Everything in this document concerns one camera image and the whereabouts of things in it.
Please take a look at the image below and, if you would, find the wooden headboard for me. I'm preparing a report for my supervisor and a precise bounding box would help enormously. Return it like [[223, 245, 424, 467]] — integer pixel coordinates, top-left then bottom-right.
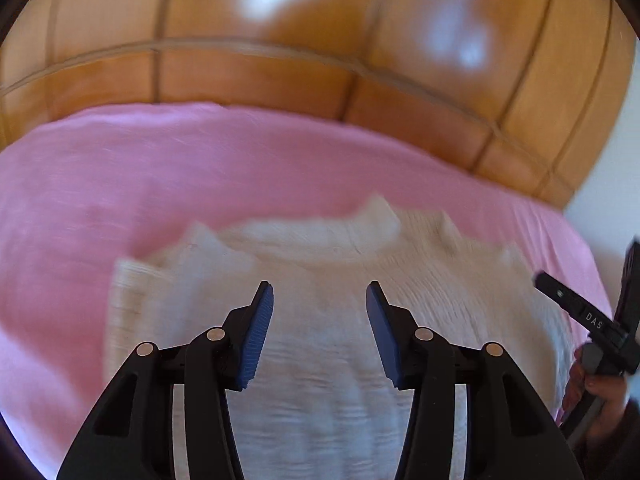
[[1, 0, 639, 207]]

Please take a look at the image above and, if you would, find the person's right hand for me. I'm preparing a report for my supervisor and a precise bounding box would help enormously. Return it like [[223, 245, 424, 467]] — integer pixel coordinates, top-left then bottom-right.
[[562, 344, 629, 446]]

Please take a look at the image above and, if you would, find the pink bedspread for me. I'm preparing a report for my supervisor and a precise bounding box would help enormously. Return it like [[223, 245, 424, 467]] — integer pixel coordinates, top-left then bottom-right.
[[1, 103, 610, 479]]

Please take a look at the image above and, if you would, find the cream knitted sweater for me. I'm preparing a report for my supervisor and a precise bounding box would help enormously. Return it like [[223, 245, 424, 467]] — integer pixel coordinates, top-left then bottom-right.
[[103, 197, 574, 479]]

